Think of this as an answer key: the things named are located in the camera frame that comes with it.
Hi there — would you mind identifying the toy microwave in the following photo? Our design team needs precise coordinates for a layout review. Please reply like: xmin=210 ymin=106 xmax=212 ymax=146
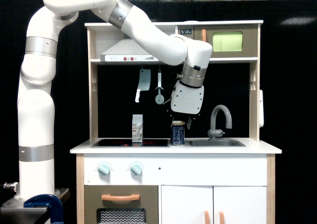
xmin=178 ymin=24 xmax=258 ymax=58

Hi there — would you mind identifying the right white cabinet door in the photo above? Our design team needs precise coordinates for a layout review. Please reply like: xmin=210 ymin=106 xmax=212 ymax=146
xmin=213 ymin=186 xmax=266 ymax=224

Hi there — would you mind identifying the grey toy sink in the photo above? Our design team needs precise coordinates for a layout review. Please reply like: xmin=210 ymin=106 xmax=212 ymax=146
xmin=189 ymin=139 xmax=246 ymax=147

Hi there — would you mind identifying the left white cabinet door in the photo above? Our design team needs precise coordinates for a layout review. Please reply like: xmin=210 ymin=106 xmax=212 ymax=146
xmin=161 ymin=185 xmax=213 ymax=224

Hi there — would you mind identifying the left teal stove knob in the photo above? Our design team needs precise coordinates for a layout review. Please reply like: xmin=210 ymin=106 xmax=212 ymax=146
xmin=97 ymin=162 xmax=111 ymax=176

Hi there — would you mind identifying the blue clamp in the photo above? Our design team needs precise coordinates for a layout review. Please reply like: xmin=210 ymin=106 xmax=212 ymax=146
xmin=23 ymin=194 xmax=64 ymax=224

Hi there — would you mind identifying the white range hood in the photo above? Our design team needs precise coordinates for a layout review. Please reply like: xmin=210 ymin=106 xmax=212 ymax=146
xmin=96 ymin=33 xmax=160 ymax=63

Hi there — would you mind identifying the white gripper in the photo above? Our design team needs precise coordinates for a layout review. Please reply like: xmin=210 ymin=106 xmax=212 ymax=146
xmin=170 ymin=81 xmax=204 ymax=130

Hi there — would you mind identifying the toy oven door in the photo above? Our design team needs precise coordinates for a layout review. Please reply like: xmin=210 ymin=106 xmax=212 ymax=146
xmin=84 ymin=185 xmax=159 ymax=224

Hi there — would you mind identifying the toy pizza cutter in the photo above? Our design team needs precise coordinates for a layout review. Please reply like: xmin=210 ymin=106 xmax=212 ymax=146
xmin=155 ymin=69 xmax=164 ymax=105

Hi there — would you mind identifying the white cabinet door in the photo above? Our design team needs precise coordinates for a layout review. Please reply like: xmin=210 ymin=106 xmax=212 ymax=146
xmin=213 ymin=186 xmax=266 ymax=224
xmin=161 ymin=185 xmax=213 ymax=224

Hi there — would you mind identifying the black toy stovetop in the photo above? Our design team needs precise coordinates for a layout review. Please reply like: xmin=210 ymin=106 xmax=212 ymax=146
xmin=91 ymin=138 xmax=169 ymax=148

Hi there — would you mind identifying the toy cleaver knife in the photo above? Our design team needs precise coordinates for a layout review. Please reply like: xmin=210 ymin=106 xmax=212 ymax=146
xmin=135 ymin=69 xmax=151 ymax=103

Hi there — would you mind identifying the white toy kitchen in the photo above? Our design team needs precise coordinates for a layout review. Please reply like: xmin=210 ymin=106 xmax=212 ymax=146
xmin=70 ymin=20 xmax=281 ymax=224

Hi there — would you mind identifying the right teal stove knob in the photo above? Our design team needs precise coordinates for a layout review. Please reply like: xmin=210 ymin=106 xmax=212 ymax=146
xmin=129 ymin=162 xmax=143 ymax=175

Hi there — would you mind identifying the blue canned spam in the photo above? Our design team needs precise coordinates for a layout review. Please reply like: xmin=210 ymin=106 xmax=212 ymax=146
xmin=170 ymin=121 xmax=185 ymax=145

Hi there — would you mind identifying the white milk carton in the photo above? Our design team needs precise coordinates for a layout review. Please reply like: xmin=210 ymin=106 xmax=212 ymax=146
xmin=132 ymin=114 xmax=143 ymax=142

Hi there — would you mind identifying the grey toy faucet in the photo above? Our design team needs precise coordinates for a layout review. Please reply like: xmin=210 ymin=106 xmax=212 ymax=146
xmin=207 ymin=105 xmax=233 ymax=141

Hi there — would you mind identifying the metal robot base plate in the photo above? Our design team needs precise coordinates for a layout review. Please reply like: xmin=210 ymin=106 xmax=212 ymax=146
xmin=0 ymin=188 xmax=70 ymax=224

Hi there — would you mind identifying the teal stove knob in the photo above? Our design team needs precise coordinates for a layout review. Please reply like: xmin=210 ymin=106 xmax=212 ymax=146
xmin=129 ymin=162 xmax=143 ymax=175
xmin=97 ymin=162 xmax=111 ymax=176

